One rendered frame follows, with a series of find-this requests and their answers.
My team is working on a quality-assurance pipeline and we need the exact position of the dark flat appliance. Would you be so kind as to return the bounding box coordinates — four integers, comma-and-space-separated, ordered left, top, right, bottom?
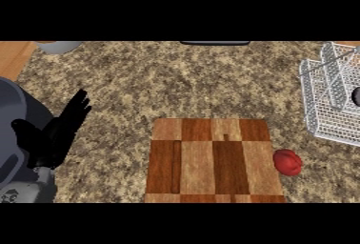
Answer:
178, 40, 252, 47

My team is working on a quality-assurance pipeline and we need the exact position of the pale grey round container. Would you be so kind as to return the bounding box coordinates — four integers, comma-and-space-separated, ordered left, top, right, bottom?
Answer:
32, 40, 84, 55

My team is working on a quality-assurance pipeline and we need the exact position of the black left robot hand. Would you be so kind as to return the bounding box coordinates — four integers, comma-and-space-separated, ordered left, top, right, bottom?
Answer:
10, 89, 93, 171

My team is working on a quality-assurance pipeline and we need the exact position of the white wire tiered basket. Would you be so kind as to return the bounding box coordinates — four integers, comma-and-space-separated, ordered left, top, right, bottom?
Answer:
298, 41, 360, 148

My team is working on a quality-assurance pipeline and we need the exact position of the checkered wooden cutting board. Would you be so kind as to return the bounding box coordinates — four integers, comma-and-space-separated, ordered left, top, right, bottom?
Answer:
143, 117, 286, 204

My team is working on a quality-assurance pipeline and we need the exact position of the dark rounded object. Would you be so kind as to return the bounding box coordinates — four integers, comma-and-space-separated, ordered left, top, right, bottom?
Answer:
350, 88, 360, 108

